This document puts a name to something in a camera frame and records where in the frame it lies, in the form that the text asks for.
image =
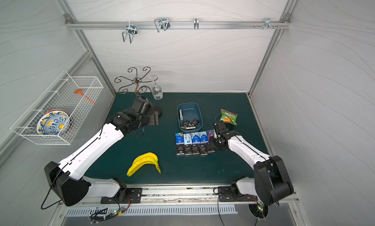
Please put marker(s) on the metal hook right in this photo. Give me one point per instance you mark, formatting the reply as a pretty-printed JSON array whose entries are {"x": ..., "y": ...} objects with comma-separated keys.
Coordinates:
[{"x": 267, "y": 25}]

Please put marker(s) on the teal storage box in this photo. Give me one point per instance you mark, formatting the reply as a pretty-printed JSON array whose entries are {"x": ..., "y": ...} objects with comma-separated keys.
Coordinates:
[{"x": 190, "y": 111}]

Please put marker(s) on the black tissue pack top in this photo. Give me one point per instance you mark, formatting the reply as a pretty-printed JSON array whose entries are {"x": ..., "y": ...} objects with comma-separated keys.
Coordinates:
[{"x": 210, "y": 149}]

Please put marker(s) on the copper glass rack stand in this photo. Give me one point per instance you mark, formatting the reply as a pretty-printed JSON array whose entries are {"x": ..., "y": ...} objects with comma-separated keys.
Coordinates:
[{"x": 136, "y": 81}]

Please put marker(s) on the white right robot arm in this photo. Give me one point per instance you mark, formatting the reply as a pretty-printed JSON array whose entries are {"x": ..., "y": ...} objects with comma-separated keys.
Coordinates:
[{"x": 271, "y": 182}]

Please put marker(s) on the dark blue tissue pack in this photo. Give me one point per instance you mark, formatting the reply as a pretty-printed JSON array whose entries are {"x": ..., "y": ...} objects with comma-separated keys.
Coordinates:
[{"x": 179, "y": 138}]

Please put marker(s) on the white wire basket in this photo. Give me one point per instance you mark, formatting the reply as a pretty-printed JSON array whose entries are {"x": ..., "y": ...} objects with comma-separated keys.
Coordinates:
[{"x": 59, "y": 95}]

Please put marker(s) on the blue yellow patterned plate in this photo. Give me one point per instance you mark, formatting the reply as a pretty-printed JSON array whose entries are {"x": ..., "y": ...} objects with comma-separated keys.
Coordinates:
[{"x": 54, "y": 122}]

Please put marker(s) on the red blue tissue pack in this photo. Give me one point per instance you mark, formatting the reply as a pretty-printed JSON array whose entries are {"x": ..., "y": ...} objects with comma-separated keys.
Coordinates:
[{"x": 210, "y": 134}]

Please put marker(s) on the metal hook left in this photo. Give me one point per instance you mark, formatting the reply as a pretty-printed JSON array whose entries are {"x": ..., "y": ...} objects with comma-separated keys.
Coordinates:
[{"x": 129, "y": 33}]

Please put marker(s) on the green snack bag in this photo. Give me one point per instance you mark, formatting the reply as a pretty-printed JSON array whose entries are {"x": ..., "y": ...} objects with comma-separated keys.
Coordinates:
[{"x": 228, "y": 117}]

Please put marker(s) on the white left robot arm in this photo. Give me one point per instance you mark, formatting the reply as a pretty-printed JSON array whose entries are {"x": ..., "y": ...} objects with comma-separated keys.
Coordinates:
[{"x": 67, "y": 178}]

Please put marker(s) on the white blue tissue pack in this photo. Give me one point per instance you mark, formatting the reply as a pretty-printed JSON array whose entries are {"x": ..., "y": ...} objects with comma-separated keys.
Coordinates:
[{"x": 187, "y": 139}]

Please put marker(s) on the metal hook middle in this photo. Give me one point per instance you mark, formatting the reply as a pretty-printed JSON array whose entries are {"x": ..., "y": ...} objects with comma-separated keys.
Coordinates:
[{"x": 162, "y": 24}]

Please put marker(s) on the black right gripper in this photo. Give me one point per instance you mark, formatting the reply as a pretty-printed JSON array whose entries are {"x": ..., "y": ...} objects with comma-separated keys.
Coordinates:
[{"x": 213, "y": 143}]

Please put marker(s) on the aluminium top rail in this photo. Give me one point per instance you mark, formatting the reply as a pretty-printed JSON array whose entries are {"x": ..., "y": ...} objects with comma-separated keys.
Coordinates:
[{"x": 176, "y": 25}]

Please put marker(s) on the yellow banana bunch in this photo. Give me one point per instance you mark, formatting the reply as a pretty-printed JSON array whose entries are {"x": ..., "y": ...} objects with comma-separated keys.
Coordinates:
[{"x": 140, "y": 161}]

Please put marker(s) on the orange spatula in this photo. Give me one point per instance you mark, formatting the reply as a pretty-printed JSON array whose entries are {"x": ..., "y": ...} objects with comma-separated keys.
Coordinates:
[{"x": 80, "y": 92}]

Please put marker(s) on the light blue tissue pack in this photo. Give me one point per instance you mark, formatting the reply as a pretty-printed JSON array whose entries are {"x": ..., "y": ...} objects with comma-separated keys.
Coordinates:
[
  {"x": 195, "y": 137},
  {"x": 203, "y": 137}
]

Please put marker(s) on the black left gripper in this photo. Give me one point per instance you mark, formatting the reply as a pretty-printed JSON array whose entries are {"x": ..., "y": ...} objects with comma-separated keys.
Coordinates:
[{"x": 155, "y": 118}]

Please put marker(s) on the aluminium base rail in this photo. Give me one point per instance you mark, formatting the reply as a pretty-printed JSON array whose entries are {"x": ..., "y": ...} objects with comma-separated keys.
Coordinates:
[{"x": 175, "y": 194}]

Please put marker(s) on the metal hook small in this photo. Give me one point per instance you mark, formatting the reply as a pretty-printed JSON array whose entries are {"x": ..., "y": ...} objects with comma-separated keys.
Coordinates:
[{"x": 196, "y": 23}]

